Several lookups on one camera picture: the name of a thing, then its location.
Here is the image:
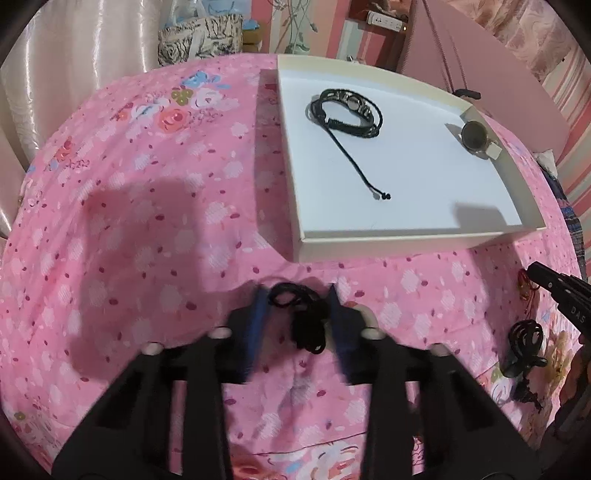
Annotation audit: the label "woven patterned basket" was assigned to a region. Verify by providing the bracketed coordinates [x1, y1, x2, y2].
[158, 14, 244, 66]

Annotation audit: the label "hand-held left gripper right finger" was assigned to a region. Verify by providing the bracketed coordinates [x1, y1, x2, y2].
[325, 282, 541, 480]

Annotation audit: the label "white power strip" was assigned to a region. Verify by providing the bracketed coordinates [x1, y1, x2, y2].
[366, 11, 403, 32]

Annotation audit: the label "dark patterned cloth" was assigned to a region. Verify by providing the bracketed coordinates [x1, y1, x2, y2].
[536, 151, 588, 273]

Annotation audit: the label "blue paper bag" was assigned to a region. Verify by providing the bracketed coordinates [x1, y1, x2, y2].
[203, 0, 250, 17]

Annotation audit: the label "white tray box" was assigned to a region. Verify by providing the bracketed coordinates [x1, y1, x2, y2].
[276, 54, 548, 264]

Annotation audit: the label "black braided bracelet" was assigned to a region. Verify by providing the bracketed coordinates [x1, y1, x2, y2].
[305, 88, 393, 202]

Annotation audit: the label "cream satin curtain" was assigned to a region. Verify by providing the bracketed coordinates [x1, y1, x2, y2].
[0, 0, 162, 236]

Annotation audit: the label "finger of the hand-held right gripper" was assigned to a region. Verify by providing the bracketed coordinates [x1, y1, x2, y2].
[527, 261, 566, 296]

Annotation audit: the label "pink floral bedsheet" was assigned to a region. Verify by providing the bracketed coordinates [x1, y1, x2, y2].
[0, 54, 587, 480]

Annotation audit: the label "pink headboard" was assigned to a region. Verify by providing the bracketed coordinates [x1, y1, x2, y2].
[397, 0, 573, 158]

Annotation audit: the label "black looped cord bracelet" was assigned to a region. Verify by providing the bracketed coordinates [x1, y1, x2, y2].
[501, 319, 546, 411]

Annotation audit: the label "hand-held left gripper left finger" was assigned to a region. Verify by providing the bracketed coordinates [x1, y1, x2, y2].
[51, 284, 273, 480]

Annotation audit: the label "hanging cables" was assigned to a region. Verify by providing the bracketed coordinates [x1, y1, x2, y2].
[277, 0, 320, 55]

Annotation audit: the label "round watch white strap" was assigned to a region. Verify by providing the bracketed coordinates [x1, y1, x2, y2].
[445, 121, 503, 161]

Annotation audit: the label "black cord necklace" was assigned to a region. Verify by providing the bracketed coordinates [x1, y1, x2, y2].
[269, 282, 331, 356]

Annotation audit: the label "pink floral curtain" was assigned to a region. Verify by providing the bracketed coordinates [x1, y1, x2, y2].
[462, 0, 591, 93]

